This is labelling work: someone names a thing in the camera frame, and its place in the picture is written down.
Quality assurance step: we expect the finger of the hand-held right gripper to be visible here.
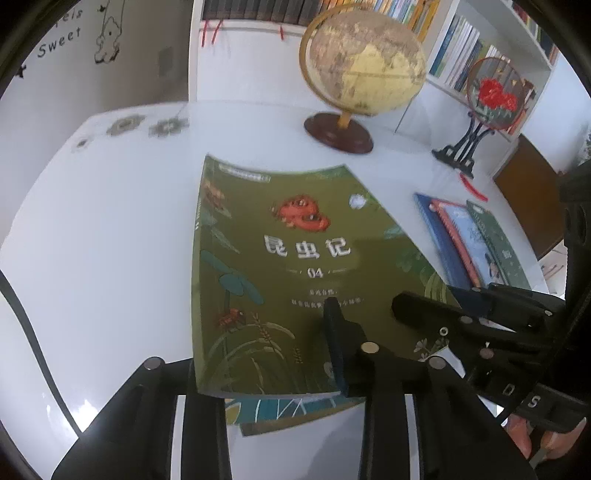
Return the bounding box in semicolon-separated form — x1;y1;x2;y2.
447;282;556;332
392;291;472;352

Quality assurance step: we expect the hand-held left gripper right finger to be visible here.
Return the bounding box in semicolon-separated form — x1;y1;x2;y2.
322;296;539;480

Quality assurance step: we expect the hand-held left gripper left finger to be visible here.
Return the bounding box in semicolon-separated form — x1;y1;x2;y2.
51;355;232;480

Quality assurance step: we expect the pale rabbit reed book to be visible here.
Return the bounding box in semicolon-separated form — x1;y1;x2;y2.
431;198;504;287

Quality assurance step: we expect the green leafy book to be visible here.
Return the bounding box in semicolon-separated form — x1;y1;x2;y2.
465;199;532;291

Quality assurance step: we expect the blue book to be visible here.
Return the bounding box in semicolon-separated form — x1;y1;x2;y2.
413;191;485;289

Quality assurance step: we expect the olive green insect book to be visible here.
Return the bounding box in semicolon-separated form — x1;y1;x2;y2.
191;154;462;398

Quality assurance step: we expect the row of white blue books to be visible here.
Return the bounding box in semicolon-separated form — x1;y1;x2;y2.
427;14;536;134

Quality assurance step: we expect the row of mixed colour books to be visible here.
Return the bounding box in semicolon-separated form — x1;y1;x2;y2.
512;0;561;65

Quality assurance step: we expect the row of orange yellow books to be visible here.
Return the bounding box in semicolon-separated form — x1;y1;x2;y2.
318;0;439;35

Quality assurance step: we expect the row of dark grey books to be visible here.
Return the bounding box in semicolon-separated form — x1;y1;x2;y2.
202;0;324;26

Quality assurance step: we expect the person's right hand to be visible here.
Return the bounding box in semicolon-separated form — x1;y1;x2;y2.
503;412;591;468

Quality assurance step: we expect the teal leaf pattern book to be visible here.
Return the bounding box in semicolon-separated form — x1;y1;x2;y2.
225;394;370;437

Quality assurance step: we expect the red tassel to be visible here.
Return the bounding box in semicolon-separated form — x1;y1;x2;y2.
458;172;489;203

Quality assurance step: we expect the brown wooden panel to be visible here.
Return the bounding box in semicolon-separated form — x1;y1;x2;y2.
492;134;568;259

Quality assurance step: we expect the yellow globe with brown base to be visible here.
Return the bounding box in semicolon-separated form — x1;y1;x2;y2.
298;8;428;154

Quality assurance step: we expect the white bookshelf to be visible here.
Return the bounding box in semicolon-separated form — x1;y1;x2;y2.
187;0;568;139

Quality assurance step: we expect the black cable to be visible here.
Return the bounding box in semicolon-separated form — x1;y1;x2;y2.
0;270;86;432

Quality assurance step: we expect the black lettering wall decal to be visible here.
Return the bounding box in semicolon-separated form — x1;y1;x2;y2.
34;7;84;61

